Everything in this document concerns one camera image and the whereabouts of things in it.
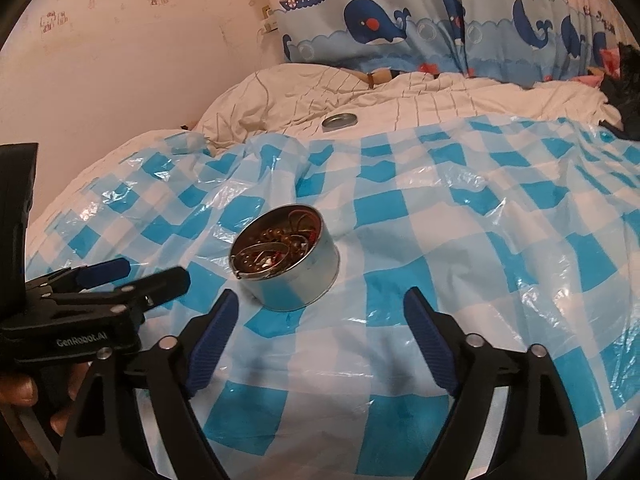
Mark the brown wooden bead bracelet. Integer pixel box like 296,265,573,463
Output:
236,224,312,273

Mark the left hand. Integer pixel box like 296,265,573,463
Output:
1,363,90,436

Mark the round silver metal tin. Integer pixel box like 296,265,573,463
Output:
229,204,341,312

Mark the blue white checkered plastic sheet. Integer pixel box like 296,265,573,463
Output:
26,116,639,479

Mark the white grid pattern duvet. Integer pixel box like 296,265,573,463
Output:
194,64,620,152

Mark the silver tin lid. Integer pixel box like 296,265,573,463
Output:
321,113,358,131

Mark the black garment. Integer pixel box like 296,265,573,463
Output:
599,42,640,142

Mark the pink fabric item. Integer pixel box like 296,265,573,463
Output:
572,48,620,88

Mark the blue whale pattern curtain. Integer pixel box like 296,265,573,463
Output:
269,0,634,86

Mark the brown strap buckle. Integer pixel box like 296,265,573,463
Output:
348,68,400,89

